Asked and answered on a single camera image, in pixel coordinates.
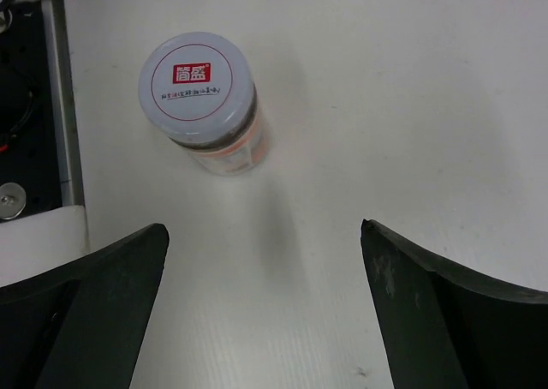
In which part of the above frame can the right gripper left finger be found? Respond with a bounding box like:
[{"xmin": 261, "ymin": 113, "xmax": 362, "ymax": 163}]
[{"xmin": 1, "ymin": 224, "xmax": 170, "ymax": 388}]

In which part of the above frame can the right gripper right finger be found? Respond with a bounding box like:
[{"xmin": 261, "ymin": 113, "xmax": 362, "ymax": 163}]
[{"xmin": 360, "ymin": 220, "xmax": 547, "ymax": 388}]

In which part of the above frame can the dark jar white lid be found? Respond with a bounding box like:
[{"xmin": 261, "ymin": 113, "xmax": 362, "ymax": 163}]
[{"xmin": 138, "ymin": 32, "xmax": 268, "ymax": 176}]

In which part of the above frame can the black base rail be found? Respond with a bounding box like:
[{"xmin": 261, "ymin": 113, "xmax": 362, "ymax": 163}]
[{"xmin": 1, "ymin": 0, "xmax": 84, "ymax": 223}]

